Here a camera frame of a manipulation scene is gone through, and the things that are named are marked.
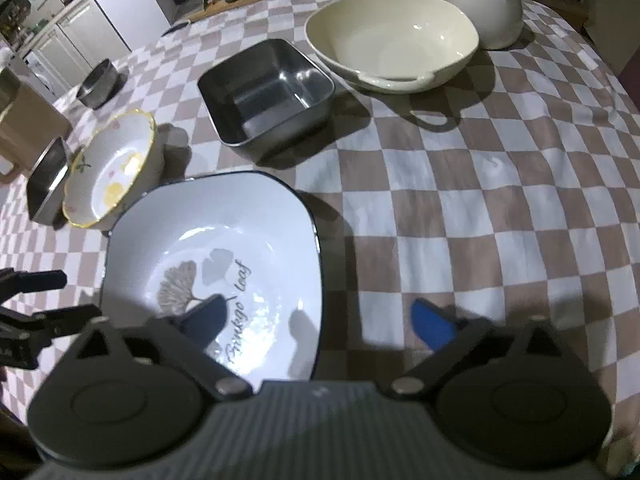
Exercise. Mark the white square leaf-print plate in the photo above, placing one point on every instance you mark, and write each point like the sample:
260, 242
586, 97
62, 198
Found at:
240, 240

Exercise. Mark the cat-shaped ceramic jar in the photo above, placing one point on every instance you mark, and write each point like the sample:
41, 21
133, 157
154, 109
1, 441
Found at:
490, 5

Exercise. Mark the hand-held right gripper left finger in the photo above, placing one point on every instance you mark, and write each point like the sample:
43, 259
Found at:
205, 320

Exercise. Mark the round steel bowl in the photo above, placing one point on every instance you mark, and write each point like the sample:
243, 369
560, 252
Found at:
97, 92

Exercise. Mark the large square steel container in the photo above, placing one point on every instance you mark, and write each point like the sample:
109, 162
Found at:
270, 95

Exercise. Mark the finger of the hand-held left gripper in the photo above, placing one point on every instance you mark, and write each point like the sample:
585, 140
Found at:
45, 280
60, 322

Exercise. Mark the low wooden-top cabinet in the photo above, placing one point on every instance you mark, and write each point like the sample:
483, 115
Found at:
240, 2

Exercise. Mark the floral yellow-rimmed bowl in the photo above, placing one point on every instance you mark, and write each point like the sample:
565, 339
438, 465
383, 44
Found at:
110, 170

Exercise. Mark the beige pitcher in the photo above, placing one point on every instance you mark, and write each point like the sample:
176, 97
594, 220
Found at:
30, 125

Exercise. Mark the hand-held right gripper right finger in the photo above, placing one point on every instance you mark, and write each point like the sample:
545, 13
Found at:
432, 325

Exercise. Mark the checkered tablecloth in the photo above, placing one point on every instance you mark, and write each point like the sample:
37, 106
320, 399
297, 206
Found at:
450, 185

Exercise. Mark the small square steel container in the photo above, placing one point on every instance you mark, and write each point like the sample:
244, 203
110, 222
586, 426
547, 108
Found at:
47, 185

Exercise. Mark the white kitchen cabinets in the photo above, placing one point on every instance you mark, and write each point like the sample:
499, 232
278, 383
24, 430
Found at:
85, 35

